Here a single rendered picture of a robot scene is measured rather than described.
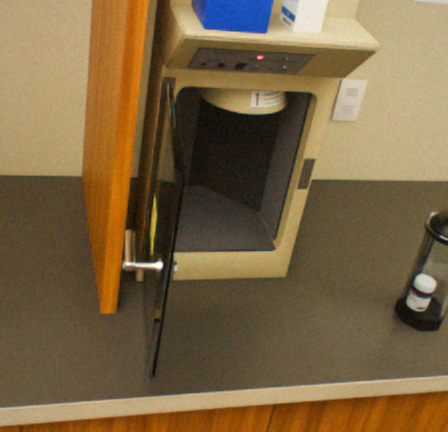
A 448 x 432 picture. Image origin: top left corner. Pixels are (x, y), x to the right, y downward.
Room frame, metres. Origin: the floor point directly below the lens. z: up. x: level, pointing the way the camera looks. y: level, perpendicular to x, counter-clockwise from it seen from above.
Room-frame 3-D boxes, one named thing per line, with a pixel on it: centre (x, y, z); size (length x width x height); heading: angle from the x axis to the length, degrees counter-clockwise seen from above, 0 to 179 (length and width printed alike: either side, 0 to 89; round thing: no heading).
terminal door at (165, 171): (0.95, 0.10, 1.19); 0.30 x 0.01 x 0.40; 12
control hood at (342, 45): (1.11, -0.03, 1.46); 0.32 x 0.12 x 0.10; 109
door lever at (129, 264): (0.88, 0.11, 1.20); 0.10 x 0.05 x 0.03; 12
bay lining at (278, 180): (1.28, 0.03, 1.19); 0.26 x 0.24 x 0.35; 109
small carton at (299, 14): (1.13, -0.07, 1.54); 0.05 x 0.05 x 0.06; 27
